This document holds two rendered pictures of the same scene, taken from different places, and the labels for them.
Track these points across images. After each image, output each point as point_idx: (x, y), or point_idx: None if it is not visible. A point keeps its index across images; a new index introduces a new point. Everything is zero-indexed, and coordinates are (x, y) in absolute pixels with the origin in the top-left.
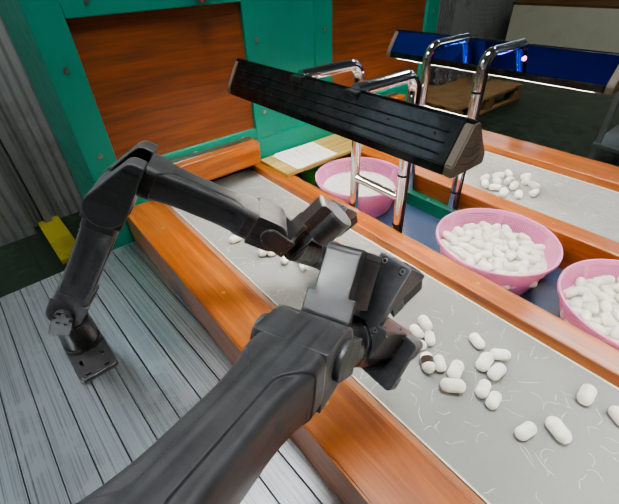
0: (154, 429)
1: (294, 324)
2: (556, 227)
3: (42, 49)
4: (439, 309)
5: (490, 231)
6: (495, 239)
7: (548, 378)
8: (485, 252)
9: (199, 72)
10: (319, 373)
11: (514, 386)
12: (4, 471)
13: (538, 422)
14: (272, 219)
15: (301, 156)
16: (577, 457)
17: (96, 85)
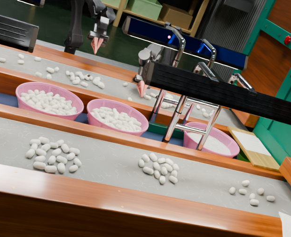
0: None
1: (100, 4)
2: (105, 130)
3: (251, 33)
4: (103, 93)
5: (127, 129)
6: (120, 125)
7: (59, 82)
8: (115, 116)
9: (271, 72)
10: (91, 0)
11: (65, 78)
12: (130, 66)
13: (54, 73)
14: (149, 47)
15: (248, 140)
16: (42, 69)
17: (252, 52)
